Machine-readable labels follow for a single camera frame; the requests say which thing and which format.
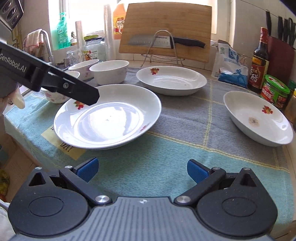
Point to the metal wire rack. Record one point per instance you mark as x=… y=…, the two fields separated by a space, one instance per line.
x=169 y=56

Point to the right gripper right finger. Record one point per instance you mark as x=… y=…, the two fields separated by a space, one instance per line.
x=207 y=180

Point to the dark vinegar bottle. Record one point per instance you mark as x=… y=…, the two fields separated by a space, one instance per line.
x=259 y=64

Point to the glass jar green lid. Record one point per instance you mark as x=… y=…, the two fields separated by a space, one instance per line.
x=94 y=48

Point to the green dish soap bottle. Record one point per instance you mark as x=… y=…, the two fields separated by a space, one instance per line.
x=62 y=31

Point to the bamboo cutting board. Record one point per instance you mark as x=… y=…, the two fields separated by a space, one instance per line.
x=181 y=19

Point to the clear plastic wrap roll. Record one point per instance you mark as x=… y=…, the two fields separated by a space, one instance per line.
x=108 y=34

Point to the grey teal checked towel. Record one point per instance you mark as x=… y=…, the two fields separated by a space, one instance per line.
x=155 y=164

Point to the dark red knife block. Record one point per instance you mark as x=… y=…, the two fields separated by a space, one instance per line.
x=281 y=57

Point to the green lid sauce jar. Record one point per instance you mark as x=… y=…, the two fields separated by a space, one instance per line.
x=274 y=91

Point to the chrome kitchen faucet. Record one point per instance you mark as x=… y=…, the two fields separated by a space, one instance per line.
x=48 y=46

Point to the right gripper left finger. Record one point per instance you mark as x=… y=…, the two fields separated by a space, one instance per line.
x=77 y=179

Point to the yellow lid spice jar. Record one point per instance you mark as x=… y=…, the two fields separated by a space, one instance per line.
x=290 y=110

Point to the white oval floral dish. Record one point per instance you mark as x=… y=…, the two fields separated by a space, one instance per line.
x=171 y=80

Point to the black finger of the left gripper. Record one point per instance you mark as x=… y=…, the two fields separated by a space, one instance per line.
x=78 y=91

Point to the orange cooking wine jug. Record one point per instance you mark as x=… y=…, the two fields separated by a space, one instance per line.
x=118 y=20

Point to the plain white bowl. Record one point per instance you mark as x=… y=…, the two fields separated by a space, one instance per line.
x=110 y=72

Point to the pink white rag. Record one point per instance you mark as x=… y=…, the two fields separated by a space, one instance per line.
x=33 y=41

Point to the large white floral plate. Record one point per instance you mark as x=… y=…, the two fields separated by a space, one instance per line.
x=123 y=113

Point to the santoku knife black handle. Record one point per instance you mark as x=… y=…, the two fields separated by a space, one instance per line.
x=163 y=41

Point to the left gloved hand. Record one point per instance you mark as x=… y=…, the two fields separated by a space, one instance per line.
x=17 y=99

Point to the white bowl pink flowers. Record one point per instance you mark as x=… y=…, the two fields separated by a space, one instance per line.
x=84 y=69

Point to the white blue salt bag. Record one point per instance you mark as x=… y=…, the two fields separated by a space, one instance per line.
x=227 y=67

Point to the small white floral bowl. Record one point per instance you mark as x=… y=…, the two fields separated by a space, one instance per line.
x=56 y=97

